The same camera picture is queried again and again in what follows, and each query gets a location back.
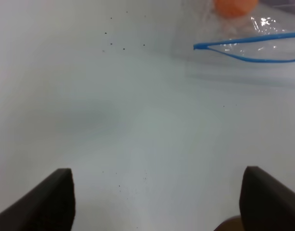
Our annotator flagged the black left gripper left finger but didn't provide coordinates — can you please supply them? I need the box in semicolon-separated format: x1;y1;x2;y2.
0;168;75;231

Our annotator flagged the orange fruit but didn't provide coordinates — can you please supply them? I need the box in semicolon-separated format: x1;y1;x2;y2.
213;0;258;18

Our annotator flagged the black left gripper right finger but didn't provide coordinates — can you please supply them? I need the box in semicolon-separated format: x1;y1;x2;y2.
239;166;295;231

